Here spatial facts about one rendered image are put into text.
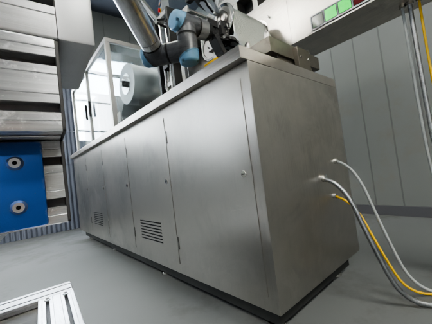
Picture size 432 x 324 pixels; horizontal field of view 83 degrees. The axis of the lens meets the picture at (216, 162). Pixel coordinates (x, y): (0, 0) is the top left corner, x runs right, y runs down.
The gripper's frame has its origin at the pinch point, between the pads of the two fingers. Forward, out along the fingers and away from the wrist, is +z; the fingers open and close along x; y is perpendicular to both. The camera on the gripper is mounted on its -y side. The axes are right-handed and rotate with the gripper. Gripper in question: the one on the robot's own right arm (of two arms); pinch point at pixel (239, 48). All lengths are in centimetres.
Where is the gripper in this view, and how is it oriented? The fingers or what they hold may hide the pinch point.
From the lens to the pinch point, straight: 123.9
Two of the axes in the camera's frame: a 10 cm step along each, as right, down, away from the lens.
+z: 7.5, -0.7, 6.6
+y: -1.2, -9.9, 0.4
